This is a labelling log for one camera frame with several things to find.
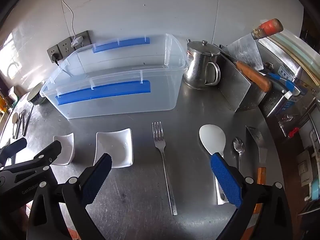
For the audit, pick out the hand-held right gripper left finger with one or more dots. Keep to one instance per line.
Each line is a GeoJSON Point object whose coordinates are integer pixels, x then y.
{"type": "Point", "coordinates": [96, 180]}

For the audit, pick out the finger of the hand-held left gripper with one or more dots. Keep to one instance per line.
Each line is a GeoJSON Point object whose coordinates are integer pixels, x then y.
{"type": "Point", "coordinates": [15, 147]}
{"type": "Point", "coordinates": [51, 151]}

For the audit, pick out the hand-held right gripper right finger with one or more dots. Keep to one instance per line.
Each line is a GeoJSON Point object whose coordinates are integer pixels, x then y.
{"type": "Point", "coordinates": [226, 180]}

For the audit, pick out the small metal spoon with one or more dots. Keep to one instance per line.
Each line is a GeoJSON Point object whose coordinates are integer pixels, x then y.
{"type": "Point", "coordinates": [238, 145]}

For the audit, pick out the white rice spoon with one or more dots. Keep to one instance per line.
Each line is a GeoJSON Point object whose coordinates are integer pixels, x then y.
{"type": "Point", "coordinates": [212, 137]}

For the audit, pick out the metal fork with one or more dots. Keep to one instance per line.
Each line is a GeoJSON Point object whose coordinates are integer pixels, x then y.
{"type": "Point", "coordinates": [160, 142]}

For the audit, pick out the clear plastic storage box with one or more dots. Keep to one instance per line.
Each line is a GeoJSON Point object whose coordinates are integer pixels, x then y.
{"type": "Point", "coordinates": [125, 100]}

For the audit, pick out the small white dish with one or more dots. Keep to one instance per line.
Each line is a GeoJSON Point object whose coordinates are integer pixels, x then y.
{"type": "Point", "coordinates": [66, 150]}

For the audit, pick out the metal chopsticks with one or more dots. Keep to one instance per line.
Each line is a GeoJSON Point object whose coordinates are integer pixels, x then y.
{"type": "Point", "coordinates": [28, 120]}

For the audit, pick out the white square dish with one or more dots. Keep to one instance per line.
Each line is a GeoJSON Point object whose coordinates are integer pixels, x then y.
{"type": "Point", "coordinates": [117, 145]}

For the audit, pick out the round steel bowl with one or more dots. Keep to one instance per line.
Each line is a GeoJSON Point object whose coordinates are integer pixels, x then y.
{"type": "Point", "coordinates": [35, 92]}

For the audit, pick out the light blue basin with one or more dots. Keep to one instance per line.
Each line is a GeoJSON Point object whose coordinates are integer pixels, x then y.
{"type": "Point", "coordinates": [315, 190]}

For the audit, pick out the steel knife holder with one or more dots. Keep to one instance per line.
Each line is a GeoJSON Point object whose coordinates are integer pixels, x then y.
{"type": "Point", "coordinates": [232, 87]}

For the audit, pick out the steel appliance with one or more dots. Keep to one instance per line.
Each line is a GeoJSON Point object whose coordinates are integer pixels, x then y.
{"type": "Point", "coordinates": [277, 102]}

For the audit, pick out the black plug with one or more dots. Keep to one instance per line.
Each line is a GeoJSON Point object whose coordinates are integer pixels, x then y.
{"type": "Point", "coordinates": [53, 58]}

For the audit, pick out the steel kettle with lid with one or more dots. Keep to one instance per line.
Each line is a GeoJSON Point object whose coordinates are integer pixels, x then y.
{"type": "Point", "coordinates": [197, 67]}

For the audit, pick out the beige wall switch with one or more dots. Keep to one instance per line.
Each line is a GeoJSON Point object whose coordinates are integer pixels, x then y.
{"type": "Point", "coordinates": [303, 167]}

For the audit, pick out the grey wall socket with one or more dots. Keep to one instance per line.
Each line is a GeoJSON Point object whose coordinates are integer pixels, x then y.
{"type": "Point", "coordinates": [85, 36]}
{"type": "Point", "coordinates": [52, 50]}
{"type": "Point", "coordinates": [65, 47]}

